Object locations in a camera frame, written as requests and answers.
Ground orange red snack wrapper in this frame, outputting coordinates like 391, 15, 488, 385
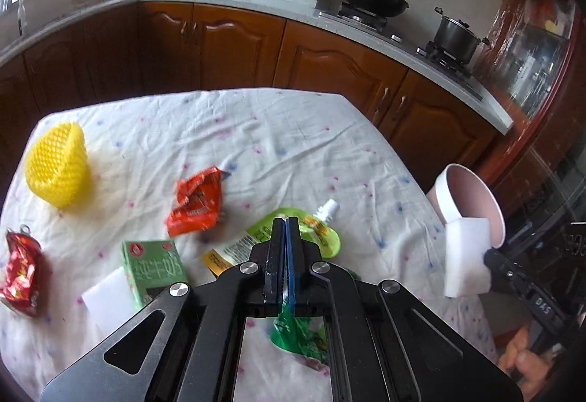
165, 166, 229, 238

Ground pink white trash bin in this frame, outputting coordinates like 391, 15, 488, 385
426, 164, 505, 248

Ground person's hand holding gripper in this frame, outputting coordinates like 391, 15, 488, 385
498, 325, 552, 401

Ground green spout drink pouch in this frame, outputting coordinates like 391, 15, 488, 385
201, 198, 343, 278

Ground green snack bag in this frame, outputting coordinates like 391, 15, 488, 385
268, 273, 363, 369

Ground green milk carton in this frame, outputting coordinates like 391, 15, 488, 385
121, 240, 188, 311

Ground white flat foam sheet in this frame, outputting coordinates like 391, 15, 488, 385
81, 267, 136, 336

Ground white dotted tablecloth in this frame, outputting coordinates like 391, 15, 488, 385
1, 88, 496, 399

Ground black gas stove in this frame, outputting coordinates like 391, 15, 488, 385
314, 10, 486, 102

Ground brown wooden lower cabinets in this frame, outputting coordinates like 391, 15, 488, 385
1, 2, 498, 189

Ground steel stock pot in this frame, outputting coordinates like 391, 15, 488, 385
433, 7, 492, 64

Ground yellow foam fruit net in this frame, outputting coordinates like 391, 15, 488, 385
24, 122, 90, 210

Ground crushed red drink can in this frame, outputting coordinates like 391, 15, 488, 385
1, 224, 43, 318

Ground silver sink faucet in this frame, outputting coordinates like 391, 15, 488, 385
1, 0, 28, 40

